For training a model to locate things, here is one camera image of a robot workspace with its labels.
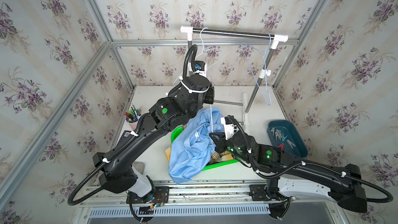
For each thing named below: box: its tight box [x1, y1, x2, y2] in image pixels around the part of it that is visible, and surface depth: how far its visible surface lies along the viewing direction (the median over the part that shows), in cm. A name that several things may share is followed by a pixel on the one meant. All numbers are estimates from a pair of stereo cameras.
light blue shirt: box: [167, 107, 224, 185], surface depth 74 cm
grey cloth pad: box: [132, 161, 145, 175], surface depth 81 cm
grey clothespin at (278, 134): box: [274, 128, 282, 141], surface depth 95 cm
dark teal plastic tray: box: [266, 119, 309, 159], surface depth 93 cm
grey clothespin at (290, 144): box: [286, 139, 297, 150], surface depth 92 cm
